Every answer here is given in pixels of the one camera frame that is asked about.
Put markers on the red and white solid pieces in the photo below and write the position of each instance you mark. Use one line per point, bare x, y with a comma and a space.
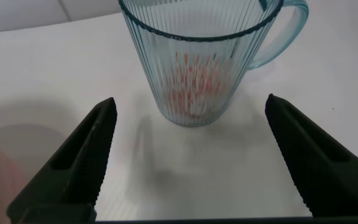
197, 90

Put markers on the clear blue ribbed cup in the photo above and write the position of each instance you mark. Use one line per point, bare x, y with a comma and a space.
154, 59

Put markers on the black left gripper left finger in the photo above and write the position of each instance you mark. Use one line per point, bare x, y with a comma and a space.
82, 168

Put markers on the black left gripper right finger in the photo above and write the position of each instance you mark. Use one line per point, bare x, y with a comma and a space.
322, 174

